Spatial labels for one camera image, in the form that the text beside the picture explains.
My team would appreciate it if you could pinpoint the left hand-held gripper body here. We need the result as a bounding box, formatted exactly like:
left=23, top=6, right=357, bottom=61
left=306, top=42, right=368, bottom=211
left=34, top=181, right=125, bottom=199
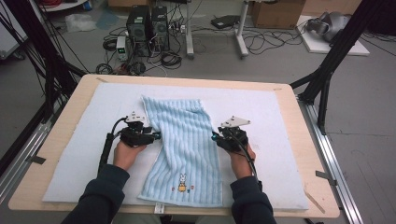
left=120, top=110, right=156, bottom=148

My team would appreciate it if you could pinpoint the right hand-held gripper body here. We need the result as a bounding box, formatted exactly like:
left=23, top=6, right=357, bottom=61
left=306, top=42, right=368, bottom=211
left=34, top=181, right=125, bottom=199
left=217, top=115, right=251, bottom=153

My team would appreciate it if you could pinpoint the light blue striped towel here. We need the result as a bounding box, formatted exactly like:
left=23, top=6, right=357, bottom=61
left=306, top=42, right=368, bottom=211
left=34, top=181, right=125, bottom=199
left=137, top=94, right=224, bottom=208

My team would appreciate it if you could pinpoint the person's left hand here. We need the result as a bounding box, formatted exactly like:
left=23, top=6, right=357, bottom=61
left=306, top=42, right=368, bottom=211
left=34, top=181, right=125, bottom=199
left=112, top=141, right=147, bottom=171

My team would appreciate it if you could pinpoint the person's right hand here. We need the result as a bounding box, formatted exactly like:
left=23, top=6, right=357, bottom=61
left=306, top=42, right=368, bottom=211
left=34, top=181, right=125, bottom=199
left=230, top=144, right=256, bottom=180

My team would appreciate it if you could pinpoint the white foam mat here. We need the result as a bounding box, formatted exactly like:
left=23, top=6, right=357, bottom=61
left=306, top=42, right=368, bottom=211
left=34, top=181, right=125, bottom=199
left=42, top=82, right=310, bottom=211

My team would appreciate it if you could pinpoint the white power supply unit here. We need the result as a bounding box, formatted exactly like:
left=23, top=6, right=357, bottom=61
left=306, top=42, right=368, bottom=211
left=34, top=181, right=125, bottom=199
left=116, top=35, right=129, bottom=62

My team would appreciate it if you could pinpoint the black computer tower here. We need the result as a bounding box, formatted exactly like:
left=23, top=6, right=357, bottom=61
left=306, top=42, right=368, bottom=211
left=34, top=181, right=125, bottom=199
left=151, top=5, right=171, bottom=52
left=125, top=4, right=152, bottom=58

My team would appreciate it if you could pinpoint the black tape strip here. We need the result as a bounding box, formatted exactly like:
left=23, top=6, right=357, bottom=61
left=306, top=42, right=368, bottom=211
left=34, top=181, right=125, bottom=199
left=315, top=170, right=338, bottom=187
left=29, top=155, right=47, bottom=165

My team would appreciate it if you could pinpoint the desk with grey metal legs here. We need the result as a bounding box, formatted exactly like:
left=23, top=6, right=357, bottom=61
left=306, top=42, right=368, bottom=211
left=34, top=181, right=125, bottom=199
left=183, top=0, right=250, bottom=60

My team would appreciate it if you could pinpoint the flat black device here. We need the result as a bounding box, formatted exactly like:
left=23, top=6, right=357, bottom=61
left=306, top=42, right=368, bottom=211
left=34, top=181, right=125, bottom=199
left=210, top=14, right=241, bottom=30

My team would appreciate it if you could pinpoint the white floor board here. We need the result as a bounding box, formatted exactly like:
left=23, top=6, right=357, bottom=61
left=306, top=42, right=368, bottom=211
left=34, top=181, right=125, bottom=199
left=295, top=14, right=371, bottom=57

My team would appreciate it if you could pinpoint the clear plastic bag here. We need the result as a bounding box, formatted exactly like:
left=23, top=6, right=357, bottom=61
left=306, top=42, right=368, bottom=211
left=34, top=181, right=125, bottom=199
left=64, top=13, right=97, bottom=34

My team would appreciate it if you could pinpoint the large cardboard box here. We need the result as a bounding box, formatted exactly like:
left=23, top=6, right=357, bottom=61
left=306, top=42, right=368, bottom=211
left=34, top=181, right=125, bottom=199
left=251, top=0, right=306, bottom=30

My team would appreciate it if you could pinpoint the white round table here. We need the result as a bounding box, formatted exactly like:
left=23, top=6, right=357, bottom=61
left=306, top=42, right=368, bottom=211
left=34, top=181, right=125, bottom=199
left=38, top=0, right=89, bottom=13

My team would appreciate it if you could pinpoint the grey helmet-shaped device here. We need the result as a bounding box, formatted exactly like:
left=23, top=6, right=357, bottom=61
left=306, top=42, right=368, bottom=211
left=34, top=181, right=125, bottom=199
left=306, top=11, right=351, bottom=43

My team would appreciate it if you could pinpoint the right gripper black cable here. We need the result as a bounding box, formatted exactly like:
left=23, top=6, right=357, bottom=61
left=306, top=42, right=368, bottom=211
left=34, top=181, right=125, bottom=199
left=232, top=133, right=263, bottom=191

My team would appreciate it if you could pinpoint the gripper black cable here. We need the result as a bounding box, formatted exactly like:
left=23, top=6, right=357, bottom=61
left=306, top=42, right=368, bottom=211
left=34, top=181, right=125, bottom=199
left=97, top=116, right=129, bottom=175
left=232, top=133, right=263, bottom=191

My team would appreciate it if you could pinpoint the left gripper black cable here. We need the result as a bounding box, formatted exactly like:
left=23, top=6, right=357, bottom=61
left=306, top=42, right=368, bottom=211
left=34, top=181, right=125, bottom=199
left=97, top=116, right=129, bottom=175

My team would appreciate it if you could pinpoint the black cable coil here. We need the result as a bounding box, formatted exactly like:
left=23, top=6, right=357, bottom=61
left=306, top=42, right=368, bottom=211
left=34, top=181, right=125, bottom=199
left=102, top=36, right=118, bottom=52
left=160, top=50, right=183, bottom=70

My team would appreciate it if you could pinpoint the aluminium rail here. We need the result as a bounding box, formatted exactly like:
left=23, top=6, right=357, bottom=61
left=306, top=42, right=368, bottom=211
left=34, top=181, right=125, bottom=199
left=0, top=120, right=54, bottom=204
left=298, top=99, right=365, bottom=224

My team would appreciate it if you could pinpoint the tangle of black floor cables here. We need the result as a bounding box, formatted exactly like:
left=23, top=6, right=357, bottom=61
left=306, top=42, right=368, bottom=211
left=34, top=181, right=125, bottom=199
left=242, top=26, right=310, bottom=56

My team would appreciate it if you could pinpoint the black metal frame stand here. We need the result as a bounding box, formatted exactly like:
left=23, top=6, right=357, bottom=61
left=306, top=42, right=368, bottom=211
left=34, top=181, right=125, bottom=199
left=0, top=0, right=88, bottom=175
left=289, top=0, right=396, bottom=135

